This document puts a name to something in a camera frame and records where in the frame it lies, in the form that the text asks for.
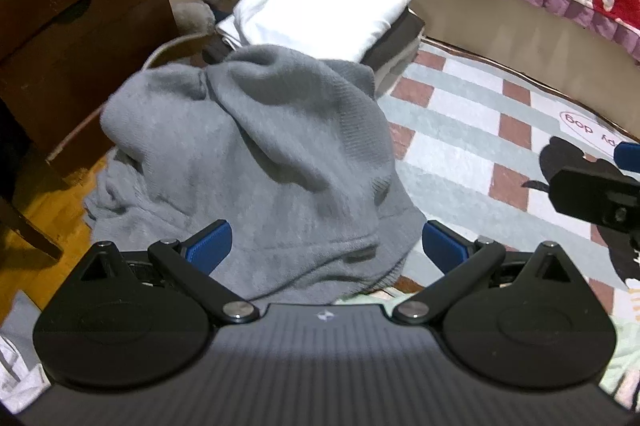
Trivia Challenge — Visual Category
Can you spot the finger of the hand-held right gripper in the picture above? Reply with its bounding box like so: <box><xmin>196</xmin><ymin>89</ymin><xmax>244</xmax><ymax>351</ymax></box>
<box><xmin>614</xmin><ymin>141</ymin><xmax>640</xmax><ymax>173</ymax></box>
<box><xmin>547</xmin><ymin>166</ymin><xmax>640</xmax><ymax>252</ymax></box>

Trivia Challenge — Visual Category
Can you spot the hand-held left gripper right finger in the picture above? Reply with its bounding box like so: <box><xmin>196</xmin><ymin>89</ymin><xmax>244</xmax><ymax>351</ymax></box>
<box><xmin>392</xmin><ymin>220</ymin><xmax>576</xmax><ymax>326</ymax></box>

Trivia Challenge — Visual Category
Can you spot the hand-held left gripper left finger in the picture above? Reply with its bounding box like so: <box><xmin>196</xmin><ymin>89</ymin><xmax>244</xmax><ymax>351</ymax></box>
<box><xmin>75</xmin><ymin>220</ymin><xmax>261</xmax><ymax>325</ymax></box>

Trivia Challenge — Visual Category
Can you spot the grey knitted sweater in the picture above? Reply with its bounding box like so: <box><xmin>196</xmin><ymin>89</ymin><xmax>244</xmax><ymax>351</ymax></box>
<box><xmin>82</xmin><ymin>43</ymin><xmax>428</xmax><ymax>302</ymax></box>

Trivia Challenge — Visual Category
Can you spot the checked plush mat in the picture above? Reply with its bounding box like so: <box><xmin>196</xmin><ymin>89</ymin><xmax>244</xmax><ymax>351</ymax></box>
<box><xmin>85</xmin><ymin>38</ymin><xmax>640</xmax><ymax>407</ymax></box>

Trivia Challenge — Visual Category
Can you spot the dark wooden furniture leg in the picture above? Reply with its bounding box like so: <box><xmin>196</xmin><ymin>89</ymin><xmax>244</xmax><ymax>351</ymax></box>
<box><xmin>0</xmin><ymin>106</ymin><xmax>66</xmax><ymax>263</ymax></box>

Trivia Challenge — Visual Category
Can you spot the white cloth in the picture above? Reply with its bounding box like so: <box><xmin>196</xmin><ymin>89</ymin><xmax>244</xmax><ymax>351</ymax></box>
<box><xmin>0</xmin><ymin>291</ymin><xmax>52</xmax><ymax>413</ymax></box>

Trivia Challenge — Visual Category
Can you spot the white folded garment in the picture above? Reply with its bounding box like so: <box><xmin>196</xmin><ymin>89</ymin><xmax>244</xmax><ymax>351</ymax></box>
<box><xmin>215</xmin><ymin>0</ymin><xmax>417</xmax><ymax>64</ymax></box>

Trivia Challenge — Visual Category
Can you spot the dark wooden cabinet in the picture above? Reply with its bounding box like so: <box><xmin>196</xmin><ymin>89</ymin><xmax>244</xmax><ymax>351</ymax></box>
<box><xmin>0</xmin><ymin>0</ymin><xmax>193</xmax><ymax>179</ymax></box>

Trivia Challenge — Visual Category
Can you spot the white cable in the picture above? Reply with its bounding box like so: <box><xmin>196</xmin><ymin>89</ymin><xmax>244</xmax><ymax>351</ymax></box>
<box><xmin>142</xmin><ymin>33</ymin><xmax>211</xmax><ymax>72</ymax></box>

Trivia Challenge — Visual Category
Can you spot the beige bed frame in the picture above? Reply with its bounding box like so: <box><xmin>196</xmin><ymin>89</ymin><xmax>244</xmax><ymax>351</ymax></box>
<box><xmin>292</xmin><ymin>0</ymin><xmax>640</xmax><ymax>142</ymax></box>

